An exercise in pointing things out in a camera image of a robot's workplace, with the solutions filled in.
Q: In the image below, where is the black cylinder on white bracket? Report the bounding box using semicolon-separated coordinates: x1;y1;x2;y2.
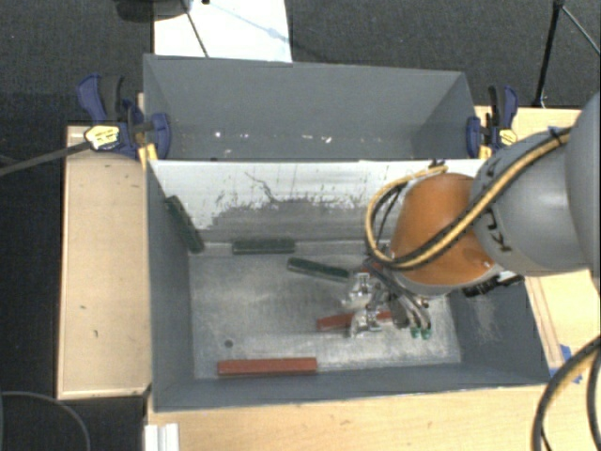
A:
462;270;525;299

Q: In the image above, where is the pale wood flat board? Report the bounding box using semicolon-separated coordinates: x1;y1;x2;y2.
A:
55;124;154;401

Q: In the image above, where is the red-brown flat block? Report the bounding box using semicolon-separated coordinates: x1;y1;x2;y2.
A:
216;356;319;378
316;311;393;333

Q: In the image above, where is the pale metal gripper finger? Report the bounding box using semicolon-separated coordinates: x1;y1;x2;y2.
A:
347;308;382;338
341;272;378;308

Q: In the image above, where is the grey metal bin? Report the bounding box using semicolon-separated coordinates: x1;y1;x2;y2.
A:
142;53;551;412

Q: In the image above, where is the dark green flat block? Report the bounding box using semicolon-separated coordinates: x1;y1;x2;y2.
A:
286;257;351;283
163;194;206;255
231;237;297;257

